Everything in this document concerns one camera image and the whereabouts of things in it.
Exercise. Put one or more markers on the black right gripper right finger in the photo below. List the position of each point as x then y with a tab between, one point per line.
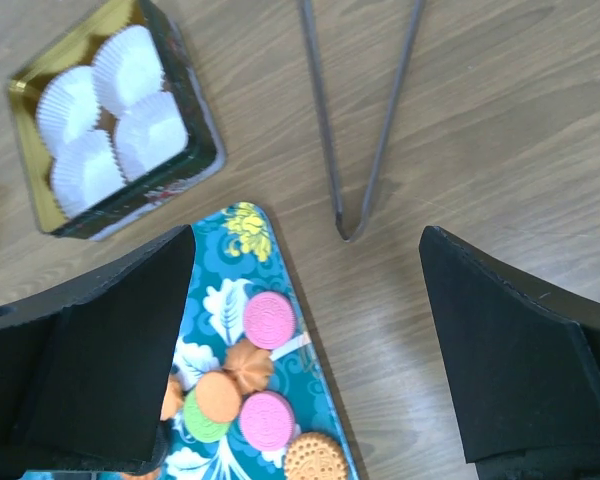
522	360

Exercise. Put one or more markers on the green round sandwich cookie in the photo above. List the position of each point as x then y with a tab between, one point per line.
200	427

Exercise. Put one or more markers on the orange round sandwich cookie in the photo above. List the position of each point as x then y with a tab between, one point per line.
218	397

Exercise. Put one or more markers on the white paper cupcake liner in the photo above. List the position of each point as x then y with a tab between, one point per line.
149	134
84	173
126	69
67	108

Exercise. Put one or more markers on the tan dotted round biscuit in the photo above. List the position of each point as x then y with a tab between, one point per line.
315	456

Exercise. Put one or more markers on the pink round sandwich cookie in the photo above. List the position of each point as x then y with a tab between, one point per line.
269	320
267	421

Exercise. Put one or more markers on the square cookie tin box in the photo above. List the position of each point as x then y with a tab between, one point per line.
112	122

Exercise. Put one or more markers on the teal floral serving tray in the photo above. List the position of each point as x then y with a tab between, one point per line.
237	257

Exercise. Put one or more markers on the metal tongs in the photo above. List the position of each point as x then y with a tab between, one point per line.
358	55

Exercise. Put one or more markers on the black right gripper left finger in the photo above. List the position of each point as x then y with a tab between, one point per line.
84	366

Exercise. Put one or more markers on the orange fish shaped cookie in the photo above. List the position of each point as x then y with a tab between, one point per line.
173	399

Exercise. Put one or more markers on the orange swirl butter cookie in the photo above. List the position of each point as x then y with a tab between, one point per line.
249	366

